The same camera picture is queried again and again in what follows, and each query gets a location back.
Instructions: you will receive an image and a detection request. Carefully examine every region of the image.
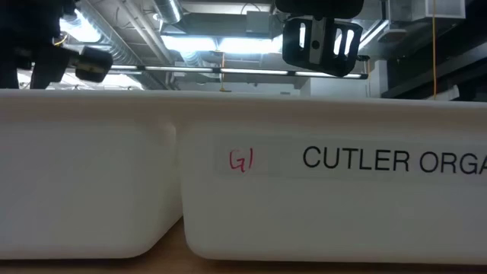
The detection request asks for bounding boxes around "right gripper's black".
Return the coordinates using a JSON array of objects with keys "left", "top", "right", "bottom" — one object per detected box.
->
[{"left": 274, "top": 0, "right": 365, "bottom": 78}]

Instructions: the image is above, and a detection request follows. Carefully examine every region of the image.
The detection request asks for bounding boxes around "grey ceiling junction box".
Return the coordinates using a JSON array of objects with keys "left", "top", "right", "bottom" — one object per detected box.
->
[{"left": 245, "top": 10, "right": 275, "bottom": 38}]

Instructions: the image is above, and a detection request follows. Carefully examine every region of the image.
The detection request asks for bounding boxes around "bright ceiling light panel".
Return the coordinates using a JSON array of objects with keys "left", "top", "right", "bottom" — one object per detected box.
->
[{"left": 161, "top": 34, "right": 285, "bottom": 55}]

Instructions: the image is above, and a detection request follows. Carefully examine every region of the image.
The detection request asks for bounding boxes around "long linear ceiling light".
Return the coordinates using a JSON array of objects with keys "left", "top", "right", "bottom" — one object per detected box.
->
[{"left": 110, "top": 63, "right": 369, "bottom": 80}]

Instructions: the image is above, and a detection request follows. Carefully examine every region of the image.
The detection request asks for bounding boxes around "white cutlery organizer tray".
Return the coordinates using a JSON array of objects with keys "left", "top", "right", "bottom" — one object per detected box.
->
[{"left": 0, "top": 89, "right": 487, "bottom": 266}]

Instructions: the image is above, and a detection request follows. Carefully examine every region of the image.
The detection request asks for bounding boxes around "large sheet-metal duct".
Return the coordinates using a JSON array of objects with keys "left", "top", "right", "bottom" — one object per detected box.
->
[{"left": 359, "top": 17, "right": 391, "bottom": 56}]

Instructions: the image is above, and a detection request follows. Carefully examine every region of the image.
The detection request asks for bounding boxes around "orange hanging cord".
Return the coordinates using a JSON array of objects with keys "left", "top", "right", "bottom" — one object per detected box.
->
[{"left": 219, "top": 52, "right": 232, "bottom": 94}]

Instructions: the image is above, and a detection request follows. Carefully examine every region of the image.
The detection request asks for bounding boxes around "yellow hanging cord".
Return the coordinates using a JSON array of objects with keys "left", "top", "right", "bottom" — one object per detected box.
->
[{"left": 431, "top": 0, "right": 438, "bottom": 100}]

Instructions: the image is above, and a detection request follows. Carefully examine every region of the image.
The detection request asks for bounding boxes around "white rectangular duct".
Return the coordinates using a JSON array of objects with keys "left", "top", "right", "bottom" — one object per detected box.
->
[{"left": 387, "top": 0, "right": 466, "bottom": 23}]

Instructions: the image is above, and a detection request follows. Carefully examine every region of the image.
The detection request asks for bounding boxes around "round metal duct pipe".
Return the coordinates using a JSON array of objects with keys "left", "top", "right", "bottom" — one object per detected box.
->
[{"left": 153, "top": 0, "right": 184, "bottom": 25}]

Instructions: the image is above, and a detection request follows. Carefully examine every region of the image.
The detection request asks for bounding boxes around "corrugated silver air duct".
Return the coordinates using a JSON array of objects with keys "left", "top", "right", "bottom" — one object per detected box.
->
[{"left": 74, "top": 0, "right": 144, "bottom": 66}]

